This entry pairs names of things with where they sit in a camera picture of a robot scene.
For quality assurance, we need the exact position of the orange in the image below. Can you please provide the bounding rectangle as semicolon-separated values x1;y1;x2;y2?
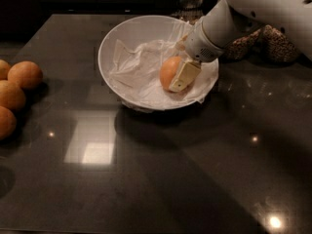
8;61;43;90
0;80;26;111
159;57;181;91
0;106;17;140

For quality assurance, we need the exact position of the white bowl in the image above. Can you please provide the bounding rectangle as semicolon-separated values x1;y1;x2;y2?
97;15;220;112

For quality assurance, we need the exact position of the middle glass grain jar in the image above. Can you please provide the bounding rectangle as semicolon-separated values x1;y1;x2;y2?
221;29;260;61

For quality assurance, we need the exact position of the left glass grain jar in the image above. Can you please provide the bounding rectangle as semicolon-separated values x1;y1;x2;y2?
171;0;209;24

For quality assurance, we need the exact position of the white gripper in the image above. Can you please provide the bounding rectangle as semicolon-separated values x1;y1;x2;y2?
169;19;223;93

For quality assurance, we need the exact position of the orange top left edge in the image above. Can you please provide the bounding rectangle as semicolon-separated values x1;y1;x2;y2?
0;59;11;80

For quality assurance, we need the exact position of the glass grain jar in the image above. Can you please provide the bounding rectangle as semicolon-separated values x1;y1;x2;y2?
171;0;209;24
221;29;260;61
261;25;300;63

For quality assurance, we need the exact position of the right glass grain jar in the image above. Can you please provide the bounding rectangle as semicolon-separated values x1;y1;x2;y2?
261;25;300;63

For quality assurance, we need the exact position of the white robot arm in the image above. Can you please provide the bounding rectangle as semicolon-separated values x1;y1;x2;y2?
169;0;312;92

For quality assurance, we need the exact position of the clear plastic bag liner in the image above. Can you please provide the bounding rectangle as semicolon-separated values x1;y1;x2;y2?
108;19;219;109

